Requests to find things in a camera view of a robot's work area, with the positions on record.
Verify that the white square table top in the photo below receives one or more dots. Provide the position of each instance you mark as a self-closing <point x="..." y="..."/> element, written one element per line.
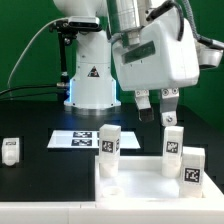
<point x="138" y="177"/>

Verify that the white sheet with tags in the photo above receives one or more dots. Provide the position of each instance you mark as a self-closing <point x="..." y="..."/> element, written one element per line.
<point x="64" y="139"/>

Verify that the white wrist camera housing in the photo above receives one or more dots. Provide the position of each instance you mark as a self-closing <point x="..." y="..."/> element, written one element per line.
<point x="209" y="54"/>

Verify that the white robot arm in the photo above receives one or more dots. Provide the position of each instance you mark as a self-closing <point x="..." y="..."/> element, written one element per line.
<point x="92" y="89"/>

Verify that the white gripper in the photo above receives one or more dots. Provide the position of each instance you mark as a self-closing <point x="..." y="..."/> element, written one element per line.
<point x="159" y="61"/>

